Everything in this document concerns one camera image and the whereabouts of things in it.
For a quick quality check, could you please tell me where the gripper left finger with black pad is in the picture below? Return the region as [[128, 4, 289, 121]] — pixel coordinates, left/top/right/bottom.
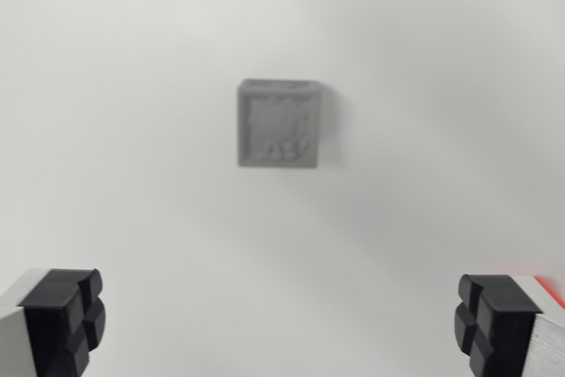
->
[[0, 268, 108, 377]]

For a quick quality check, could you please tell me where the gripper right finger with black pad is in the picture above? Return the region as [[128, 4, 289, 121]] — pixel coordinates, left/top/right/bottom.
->
[[453, 274, 565, 377]]

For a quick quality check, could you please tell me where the grey embossed rubber cube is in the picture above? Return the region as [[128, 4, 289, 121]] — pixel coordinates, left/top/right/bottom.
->
[[236, 78, 333, 170]]

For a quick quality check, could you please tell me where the red embossed rubber cube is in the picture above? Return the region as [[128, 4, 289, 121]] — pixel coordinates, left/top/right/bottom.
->
[[532, 275, 565, 311]]

